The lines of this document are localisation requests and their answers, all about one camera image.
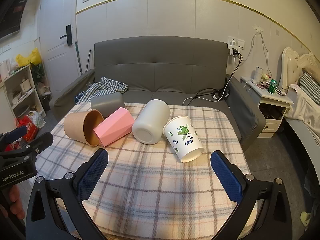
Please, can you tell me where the pale green slipper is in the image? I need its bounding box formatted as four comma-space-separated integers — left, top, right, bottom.
300, 211, 312, 224

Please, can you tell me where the green-handled mop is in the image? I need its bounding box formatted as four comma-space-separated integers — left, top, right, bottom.
74, 41, 83, 75

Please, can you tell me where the metal pole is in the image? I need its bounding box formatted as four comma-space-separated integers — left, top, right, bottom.
85, 49, 92, 72

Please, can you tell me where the plaid blanket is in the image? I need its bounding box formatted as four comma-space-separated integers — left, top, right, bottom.
35, 102, 258, 240

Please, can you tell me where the white kettle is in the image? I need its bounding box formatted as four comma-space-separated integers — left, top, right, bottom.
0, 59, 12, 81

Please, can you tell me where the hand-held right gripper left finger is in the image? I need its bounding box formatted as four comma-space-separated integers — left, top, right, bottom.
26, 148, 110, 240

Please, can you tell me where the yellow plastic bag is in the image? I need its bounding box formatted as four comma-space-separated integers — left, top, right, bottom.
15, 48, 42, 67

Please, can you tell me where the pink faceted cup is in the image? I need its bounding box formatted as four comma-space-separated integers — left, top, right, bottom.
93, 107, 135, 147

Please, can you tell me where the cream bed headboard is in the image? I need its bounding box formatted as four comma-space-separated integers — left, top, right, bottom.
278, 47, 320, 91

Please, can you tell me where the black door lock handle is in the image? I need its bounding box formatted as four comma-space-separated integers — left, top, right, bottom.
59, 24, 73, 46

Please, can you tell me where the white plastic cup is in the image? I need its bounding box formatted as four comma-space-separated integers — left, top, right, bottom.
132, 99, 171, 145

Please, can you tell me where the black cable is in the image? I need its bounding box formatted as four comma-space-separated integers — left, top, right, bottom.
194, 52, 243, 102

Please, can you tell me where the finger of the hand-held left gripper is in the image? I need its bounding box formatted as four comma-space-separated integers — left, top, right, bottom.
22, 132, 54, 161
0, 125, 28, 153

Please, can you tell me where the red bag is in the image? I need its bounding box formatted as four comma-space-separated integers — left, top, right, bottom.
15, 116, 39, 143

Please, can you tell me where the dark range hood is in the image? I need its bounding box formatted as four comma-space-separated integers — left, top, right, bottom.
0, 0, 29, 40

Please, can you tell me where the white leaf-print paper cup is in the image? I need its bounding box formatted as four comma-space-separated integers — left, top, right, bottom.
163, 115, 204, 163

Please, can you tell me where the brown paper cup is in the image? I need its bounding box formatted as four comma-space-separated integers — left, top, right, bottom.
64, 109, 104, 147

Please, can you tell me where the white nightstand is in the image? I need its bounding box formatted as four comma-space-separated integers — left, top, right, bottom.
240, 76, 294, 138

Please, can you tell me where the white bed blanket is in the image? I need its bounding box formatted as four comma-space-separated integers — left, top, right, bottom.
284, 84, 320, 146

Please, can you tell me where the checked pillow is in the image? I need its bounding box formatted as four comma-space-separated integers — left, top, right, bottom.
299, 72, 320, 107

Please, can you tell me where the white storage shelf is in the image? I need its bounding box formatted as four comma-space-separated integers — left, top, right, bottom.
2, 64, 43, 128

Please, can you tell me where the grey sofa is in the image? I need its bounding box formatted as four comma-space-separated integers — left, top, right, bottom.
49, 35, 267, 153

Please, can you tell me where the white plastic bag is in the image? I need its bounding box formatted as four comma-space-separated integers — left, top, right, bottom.
28, 110, 46, 128

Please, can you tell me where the white cable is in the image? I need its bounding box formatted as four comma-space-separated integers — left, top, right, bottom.
182, 76, 232, 106

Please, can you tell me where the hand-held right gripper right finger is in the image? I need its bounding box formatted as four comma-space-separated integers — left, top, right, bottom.
210, 150, 293, 240

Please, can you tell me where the person's left hand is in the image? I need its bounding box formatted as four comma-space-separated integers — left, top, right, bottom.
5, 185, 26, 220

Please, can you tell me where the white door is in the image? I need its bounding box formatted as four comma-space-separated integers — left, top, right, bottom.
37, 0, 78, 105

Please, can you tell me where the grey plastic cup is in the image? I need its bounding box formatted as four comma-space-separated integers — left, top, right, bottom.
90, 92, 125, 118

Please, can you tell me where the checked cloth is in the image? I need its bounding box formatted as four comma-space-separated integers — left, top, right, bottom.
79, 77, 129, 103

